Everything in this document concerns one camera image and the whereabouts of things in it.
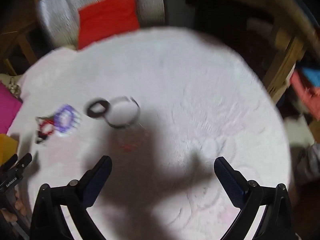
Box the wooden shelf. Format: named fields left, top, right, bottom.
left=262, top=36, right=309, bottom=102

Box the beige patterned cloth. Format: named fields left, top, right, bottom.
left=0, top=74, right=23, bottom=96

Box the purple bead bracelet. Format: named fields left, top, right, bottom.
left=54, top=104, right=82, bottom=137

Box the black ring bracelet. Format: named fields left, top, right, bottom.
left=86, top=99, right=110, bottom=118

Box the wooden frame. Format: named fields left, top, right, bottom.
left=0, top=22, right=38, bottom=77

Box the person's left hand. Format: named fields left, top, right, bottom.
left=0, top=191, right=28, bottom=224

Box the silver bangle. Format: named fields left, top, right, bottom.
left=105, top=96, right=140, bottom=128

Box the silver foil insulation panel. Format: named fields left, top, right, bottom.
left=37, top=0, right=165, bottom=50

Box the pink cloth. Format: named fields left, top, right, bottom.
left=290, top=69, right=320, bottom=114

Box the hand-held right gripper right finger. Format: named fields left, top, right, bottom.
left=214, top=156, right=293, bottom=240

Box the red bead bracelet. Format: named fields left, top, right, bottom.
left=37, top=120, right=57, bottom=137

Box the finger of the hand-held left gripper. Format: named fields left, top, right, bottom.
left=11, top=153, right=33, bottom=172
left=0, top=154, right=18, bottom=169

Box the orange cardboard box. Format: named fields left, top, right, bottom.
left=0, top=134, right=19, bottom=167

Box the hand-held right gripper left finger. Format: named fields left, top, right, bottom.
left=30, top=155, right=112, bottom=240

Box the red pillow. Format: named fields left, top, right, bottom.
left=77, top=0, right=140, bottom=50

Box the magenta pillow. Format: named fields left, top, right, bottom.
left=0, top=81, right=23, bottom=134

